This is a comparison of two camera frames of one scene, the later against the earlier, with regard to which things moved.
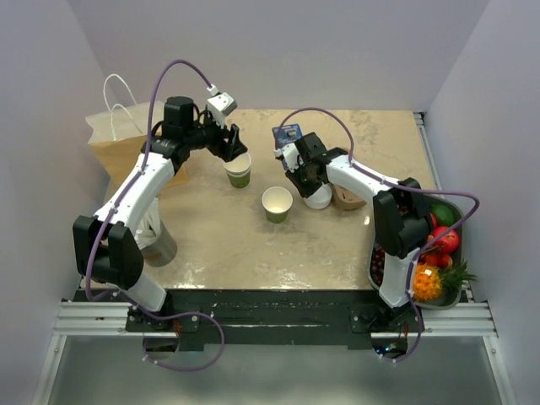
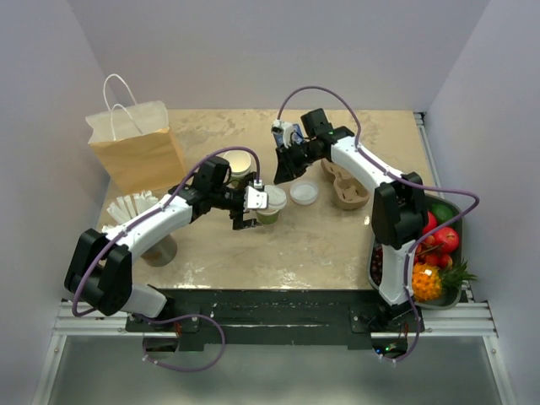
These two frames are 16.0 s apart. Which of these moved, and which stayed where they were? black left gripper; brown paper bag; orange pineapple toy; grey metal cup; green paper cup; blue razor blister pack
Moved: green paper cup; black left gripper
Stayed: brown paper bag; blue razor blister pack; orange pineapple toy; grey metal cup
